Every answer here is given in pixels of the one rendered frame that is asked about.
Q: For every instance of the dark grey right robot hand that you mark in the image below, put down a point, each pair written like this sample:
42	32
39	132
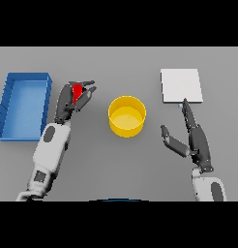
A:
197	139

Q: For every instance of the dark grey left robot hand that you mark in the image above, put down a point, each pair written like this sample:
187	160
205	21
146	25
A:
67	100

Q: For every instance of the red beaker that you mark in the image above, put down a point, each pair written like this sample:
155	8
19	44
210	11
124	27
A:
77	91

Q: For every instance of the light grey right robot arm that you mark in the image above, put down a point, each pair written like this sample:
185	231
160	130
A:
208	189

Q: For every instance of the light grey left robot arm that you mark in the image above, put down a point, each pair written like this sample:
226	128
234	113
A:
51	147

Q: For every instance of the pale square measuring scale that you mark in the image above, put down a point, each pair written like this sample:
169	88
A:
181	85

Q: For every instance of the yellow bowl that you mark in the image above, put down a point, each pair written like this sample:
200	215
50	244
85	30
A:
127	117

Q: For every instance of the blue tray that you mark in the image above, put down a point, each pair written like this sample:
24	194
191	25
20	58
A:
23	106

